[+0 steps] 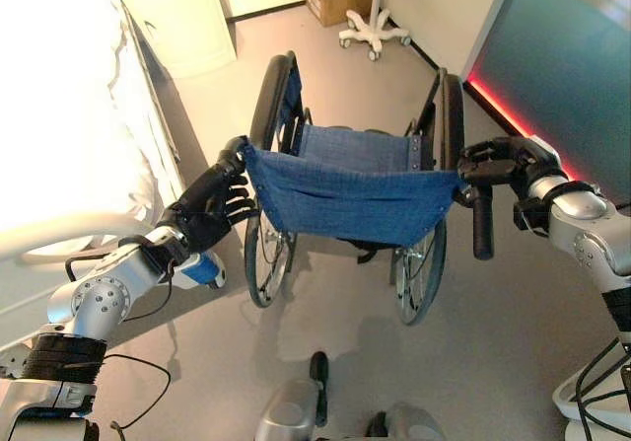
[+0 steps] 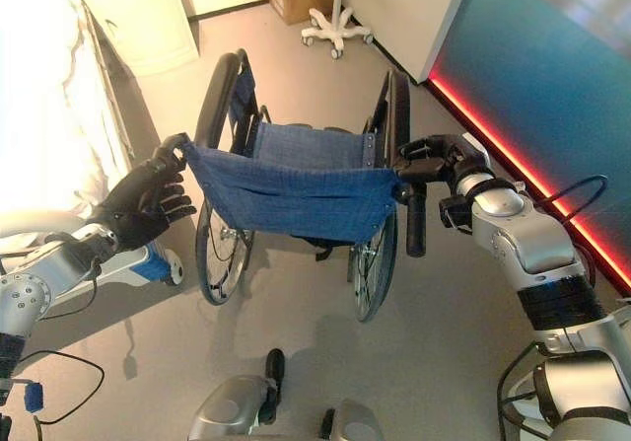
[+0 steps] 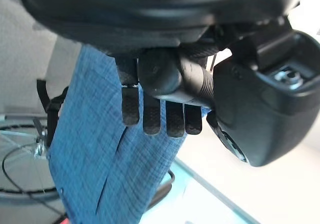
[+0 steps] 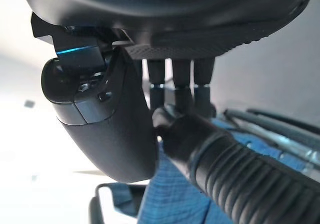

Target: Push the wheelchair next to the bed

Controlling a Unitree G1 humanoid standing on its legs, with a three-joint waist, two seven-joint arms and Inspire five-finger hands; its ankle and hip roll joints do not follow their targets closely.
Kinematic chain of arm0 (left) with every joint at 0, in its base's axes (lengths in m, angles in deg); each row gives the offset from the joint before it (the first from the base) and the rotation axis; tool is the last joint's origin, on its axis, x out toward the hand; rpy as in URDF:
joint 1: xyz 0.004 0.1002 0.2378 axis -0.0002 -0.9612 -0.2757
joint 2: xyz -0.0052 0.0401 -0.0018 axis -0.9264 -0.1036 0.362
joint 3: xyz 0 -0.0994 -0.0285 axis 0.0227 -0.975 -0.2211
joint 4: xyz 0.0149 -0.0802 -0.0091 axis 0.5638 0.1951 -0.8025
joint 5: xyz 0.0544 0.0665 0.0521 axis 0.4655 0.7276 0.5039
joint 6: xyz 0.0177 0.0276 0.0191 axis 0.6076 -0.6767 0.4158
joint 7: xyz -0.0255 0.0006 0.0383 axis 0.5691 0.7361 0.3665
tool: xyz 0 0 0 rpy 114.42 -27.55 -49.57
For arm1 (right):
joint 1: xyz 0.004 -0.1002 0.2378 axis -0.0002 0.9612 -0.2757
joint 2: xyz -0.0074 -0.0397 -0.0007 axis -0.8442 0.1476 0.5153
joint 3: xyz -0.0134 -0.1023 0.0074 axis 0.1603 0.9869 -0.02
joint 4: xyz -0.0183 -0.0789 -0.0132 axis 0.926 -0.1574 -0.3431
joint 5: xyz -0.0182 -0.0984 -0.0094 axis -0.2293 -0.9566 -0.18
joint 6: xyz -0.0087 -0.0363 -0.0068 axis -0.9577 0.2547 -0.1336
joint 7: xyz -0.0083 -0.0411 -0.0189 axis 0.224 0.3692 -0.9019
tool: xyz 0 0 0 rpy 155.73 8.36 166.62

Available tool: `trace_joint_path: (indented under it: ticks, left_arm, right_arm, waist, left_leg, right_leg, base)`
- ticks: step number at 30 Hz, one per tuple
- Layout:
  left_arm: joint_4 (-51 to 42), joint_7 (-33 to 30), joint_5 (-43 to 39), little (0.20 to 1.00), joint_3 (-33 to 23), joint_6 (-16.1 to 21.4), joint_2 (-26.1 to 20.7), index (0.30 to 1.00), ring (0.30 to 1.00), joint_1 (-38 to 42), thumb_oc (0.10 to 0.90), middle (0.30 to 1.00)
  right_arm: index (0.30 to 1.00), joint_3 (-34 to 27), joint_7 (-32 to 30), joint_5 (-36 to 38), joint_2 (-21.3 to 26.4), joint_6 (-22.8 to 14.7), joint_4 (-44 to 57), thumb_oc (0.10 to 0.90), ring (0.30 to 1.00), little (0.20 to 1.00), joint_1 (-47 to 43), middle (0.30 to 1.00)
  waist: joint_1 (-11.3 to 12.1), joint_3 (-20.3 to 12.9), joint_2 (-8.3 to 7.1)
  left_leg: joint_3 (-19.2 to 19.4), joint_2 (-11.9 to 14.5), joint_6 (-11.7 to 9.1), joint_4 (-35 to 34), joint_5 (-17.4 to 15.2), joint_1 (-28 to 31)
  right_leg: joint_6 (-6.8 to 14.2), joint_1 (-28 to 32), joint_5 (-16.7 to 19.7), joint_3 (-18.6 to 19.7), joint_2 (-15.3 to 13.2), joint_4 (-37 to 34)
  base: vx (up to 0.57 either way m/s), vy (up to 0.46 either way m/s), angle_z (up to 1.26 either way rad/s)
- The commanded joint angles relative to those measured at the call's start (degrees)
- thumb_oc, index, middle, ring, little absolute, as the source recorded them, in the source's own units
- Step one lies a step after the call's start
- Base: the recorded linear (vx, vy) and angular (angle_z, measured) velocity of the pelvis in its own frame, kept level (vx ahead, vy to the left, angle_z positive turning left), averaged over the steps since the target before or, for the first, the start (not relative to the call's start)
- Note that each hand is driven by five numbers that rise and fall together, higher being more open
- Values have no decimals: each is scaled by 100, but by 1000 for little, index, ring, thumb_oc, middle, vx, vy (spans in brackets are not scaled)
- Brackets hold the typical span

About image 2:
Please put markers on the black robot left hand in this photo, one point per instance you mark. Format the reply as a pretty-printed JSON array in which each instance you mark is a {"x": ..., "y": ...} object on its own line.
[{"x": 133, "y": 209}]

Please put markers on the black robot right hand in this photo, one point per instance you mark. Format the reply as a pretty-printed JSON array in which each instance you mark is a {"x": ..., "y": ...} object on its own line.
[{"x": 443, "y": 157}]

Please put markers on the blue fabric black wheelchair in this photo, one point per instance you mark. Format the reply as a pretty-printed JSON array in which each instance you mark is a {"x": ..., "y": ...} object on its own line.
[{"x": 305, "y": 184}]

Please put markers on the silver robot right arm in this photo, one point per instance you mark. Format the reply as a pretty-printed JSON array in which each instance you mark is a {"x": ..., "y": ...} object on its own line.
[{"x": 503, "y": 214}]

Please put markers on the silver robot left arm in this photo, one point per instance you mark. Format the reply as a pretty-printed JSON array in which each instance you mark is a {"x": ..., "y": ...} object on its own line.
[{"x": 29, "y": 288}]

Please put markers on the white hospital bed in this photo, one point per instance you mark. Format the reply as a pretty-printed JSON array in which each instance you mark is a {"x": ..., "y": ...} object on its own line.
[{"x": 34, "y": 95}]

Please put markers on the red light strip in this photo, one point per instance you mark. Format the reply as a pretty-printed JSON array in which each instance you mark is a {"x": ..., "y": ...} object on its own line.
[{"x": 493, "y": 130}]

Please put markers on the white teal partition panel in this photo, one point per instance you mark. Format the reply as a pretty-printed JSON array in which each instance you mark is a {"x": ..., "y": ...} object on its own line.
[{"x": 532, "y": 66}]

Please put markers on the white wheeled pole stand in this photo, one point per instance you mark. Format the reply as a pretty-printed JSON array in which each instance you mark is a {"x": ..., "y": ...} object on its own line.
[{"x": 331, "y": 25}]

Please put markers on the white bedside cabinet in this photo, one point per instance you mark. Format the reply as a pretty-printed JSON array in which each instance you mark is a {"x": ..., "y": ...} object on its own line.
[{"x": 148, "y": 22}]

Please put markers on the silver robot right leg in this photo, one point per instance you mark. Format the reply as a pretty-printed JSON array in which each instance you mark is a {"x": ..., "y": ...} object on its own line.
[{"x": 352, "y": 421}]

